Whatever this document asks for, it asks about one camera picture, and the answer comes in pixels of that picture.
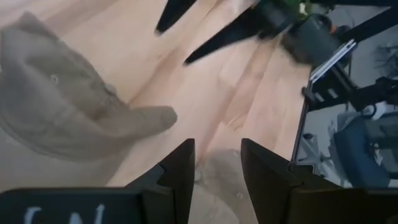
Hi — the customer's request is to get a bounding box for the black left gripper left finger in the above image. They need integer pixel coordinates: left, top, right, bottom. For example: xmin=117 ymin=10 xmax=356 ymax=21
xmin=125 ymin=138 xmax=197 ymax=224

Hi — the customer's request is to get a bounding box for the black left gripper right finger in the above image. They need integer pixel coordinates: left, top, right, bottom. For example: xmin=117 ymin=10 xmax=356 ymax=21
xmin=240 ymin=138 xmax=341 ymax=224

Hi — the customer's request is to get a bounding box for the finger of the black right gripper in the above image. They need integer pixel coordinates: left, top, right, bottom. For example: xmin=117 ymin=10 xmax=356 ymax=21
xmin=182 ymin=7 xmax=265 ymax=67
xmin=154 ymin=0 xmax=197 ymax=35

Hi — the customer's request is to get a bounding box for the dark green cap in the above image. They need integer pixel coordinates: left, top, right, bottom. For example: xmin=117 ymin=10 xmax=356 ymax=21
xmin=281 ymin=14 xmax=354 ymax=68

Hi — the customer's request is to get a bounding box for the beige cotton cap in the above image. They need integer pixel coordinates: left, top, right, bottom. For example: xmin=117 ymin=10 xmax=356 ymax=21
xmin=0 ymin=11 xmax=178 ymax=163
xmin=188 ymin=148 xmax=259 ymax=224

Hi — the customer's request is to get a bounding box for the blue office chair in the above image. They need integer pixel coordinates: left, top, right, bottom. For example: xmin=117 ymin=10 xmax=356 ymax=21
xmin=333 ymin=113 xmax=398 ymax=189

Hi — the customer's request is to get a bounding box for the aluminium table edge rail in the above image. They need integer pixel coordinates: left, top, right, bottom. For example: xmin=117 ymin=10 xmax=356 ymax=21
xmin=309 ymin=39 xmax=358 ymax=84

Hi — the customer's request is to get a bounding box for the black table frame bracket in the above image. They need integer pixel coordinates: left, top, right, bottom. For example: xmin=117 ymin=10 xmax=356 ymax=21
xmin=300 ymin=62 xmax=398 ymax=112

